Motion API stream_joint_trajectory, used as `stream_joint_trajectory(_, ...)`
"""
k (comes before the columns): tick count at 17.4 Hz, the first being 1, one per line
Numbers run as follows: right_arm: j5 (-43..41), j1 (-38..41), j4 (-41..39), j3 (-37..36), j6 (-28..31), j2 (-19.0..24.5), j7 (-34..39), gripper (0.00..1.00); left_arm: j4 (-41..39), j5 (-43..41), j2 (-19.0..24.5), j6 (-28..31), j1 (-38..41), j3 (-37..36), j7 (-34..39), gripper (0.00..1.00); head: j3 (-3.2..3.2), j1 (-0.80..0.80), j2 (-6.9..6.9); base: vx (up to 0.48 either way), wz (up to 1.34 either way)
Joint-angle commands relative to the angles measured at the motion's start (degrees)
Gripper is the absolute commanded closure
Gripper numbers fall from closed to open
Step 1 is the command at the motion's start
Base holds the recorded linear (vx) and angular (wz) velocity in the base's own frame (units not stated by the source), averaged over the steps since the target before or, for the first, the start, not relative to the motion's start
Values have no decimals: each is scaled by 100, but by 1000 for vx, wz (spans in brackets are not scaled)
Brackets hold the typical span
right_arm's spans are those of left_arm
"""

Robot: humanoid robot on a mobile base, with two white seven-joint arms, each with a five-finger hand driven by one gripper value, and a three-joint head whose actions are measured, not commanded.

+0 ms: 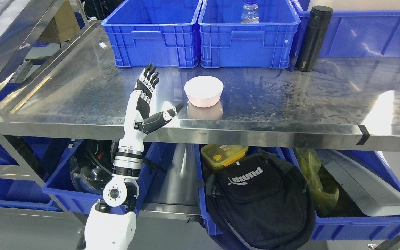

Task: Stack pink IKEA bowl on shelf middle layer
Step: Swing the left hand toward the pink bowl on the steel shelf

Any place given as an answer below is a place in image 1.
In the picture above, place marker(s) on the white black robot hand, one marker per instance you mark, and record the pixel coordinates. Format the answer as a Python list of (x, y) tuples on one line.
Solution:
[(138, 122)]

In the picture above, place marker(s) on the pink ikea bowl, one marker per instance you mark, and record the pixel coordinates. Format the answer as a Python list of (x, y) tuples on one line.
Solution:
[(204, 91)]

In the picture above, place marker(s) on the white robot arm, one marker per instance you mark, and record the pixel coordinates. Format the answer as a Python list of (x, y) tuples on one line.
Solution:
[(111, 223)]

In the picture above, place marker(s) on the blue crate top middle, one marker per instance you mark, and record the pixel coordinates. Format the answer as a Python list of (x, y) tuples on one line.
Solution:
[(226, 42)]

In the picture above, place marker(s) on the blue crate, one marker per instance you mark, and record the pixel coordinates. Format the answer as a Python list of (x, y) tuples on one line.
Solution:
[(162, 32), (363, 34), (78, 198), (326, 228), (226, 42)]

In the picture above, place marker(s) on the blue crate lower middle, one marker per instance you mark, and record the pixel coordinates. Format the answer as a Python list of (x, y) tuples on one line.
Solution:
[(326, 228)]

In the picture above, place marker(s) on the black helmet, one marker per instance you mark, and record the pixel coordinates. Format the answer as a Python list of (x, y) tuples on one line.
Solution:
[(91, 166)]

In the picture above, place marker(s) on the yellow lunch box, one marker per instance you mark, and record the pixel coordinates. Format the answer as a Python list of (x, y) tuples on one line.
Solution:
[(218, 156)]

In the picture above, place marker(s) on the blue crate top left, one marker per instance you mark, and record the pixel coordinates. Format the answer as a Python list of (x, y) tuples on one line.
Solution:
[(162, 32)]

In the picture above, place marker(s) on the blue crate lower left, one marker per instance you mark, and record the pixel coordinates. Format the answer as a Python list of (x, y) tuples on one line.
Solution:
[(78, 198)]

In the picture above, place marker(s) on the cardboard box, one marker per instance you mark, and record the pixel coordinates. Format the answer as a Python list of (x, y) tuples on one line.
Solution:
[(62, 27)]

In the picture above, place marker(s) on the black puma backpack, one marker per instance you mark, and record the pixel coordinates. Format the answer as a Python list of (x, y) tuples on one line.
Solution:
[(261, 202)]

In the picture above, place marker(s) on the clear water bottle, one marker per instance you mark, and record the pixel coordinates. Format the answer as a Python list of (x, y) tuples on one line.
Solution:
[(250, 14)]

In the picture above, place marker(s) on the yellow green plastic bag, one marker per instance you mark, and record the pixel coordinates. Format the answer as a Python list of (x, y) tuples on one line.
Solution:
[(324, 190)]

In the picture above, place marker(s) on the black thermos bottle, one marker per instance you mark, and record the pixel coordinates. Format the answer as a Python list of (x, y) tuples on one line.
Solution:
[(314, 35)]

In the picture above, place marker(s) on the blue crate top right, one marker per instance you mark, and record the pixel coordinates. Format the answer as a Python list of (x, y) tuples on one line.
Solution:
[(363, 34)]

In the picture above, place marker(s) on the grey plastic panel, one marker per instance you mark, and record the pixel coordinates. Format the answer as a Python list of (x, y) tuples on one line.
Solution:
[(357, 172)]

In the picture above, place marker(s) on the steel table frame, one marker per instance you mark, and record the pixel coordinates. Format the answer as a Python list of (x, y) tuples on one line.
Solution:
[(345, 103)]

